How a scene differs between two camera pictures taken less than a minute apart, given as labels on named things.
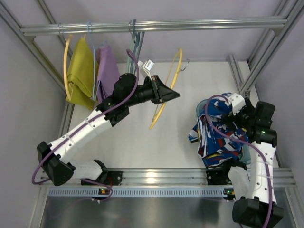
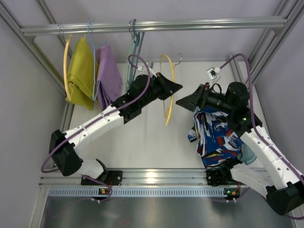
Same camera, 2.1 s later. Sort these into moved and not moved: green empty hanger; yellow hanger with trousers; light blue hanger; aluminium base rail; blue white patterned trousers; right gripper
Moved: right gripper; yellow hanger with trousers
Not moved: light blue hanger; aluminium base rail; blue white patterned trousers; green empty hanger
